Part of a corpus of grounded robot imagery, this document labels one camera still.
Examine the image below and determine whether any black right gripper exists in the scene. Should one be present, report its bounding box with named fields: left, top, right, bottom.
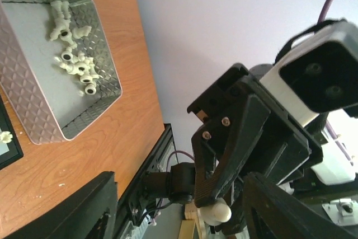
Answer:
left=187, top=63, right=322, bottom=236

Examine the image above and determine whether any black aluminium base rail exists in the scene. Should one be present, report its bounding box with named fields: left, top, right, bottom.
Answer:
left=113, top=124, right=173, bottom=238

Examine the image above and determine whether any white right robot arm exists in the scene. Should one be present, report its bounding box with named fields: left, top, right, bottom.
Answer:
left=187, top=63, right=357, bottom=238

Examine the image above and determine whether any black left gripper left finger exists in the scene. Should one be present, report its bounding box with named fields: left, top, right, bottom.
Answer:
left=6, top=171, right=117, bottom=238

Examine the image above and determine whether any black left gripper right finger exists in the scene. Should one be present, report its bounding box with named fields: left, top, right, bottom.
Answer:
left=243, top=172, right=356, bottom=239

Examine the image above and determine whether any black and silver chessboard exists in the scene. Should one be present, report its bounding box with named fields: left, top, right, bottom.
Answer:
left=1, top=99, right=23, bottom=170

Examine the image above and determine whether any white chess piece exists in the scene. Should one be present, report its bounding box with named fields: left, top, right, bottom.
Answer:
left=200, top=202, right=232, bottom=226
left=0, top=131, right=13, bottom=144

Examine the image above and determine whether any silver embossed tin tray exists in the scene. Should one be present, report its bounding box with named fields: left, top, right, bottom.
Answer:
left=1, top=0, right=122, bottom=144

